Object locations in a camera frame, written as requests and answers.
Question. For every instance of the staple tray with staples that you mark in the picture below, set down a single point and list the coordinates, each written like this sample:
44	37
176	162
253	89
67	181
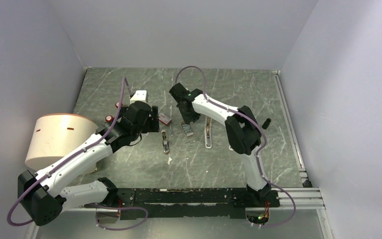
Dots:
187	129

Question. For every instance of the red staple box sleeve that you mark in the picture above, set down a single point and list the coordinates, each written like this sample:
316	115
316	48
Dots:
164	119

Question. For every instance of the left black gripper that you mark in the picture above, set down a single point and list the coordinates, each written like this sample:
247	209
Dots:
151	124

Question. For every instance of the long white stapler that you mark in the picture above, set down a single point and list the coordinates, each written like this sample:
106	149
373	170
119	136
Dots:
208	141

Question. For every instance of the small beige stapler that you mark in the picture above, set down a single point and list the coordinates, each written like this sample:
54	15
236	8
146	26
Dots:
165	142

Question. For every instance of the red stamp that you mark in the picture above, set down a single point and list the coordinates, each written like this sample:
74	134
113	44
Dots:
109	118
118	105

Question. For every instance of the red stamp near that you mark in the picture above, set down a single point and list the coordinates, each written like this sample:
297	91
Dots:
109	118

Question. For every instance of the red stamp far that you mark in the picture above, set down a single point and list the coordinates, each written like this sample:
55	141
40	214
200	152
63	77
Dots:
118	105

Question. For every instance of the aluminium frame rail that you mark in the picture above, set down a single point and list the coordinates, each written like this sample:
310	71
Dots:
40	203

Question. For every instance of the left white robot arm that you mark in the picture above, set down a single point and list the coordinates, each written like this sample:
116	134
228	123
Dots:
108	138

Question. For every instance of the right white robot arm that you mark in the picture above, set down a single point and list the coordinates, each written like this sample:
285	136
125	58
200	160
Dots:
244	134

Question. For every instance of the small black cylinder object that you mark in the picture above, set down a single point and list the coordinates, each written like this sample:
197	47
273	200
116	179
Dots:
266	123

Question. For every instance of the white cylindrical container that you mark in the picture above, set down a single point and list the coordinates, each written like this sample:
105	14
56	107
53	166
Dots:
56	135

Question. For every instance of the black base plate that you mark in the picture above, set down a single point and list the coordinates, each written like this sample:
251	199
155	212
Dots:
189	202

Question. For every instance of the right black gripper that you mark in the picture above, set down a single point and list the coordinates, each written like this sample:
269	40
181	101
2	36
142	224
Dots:
187	119

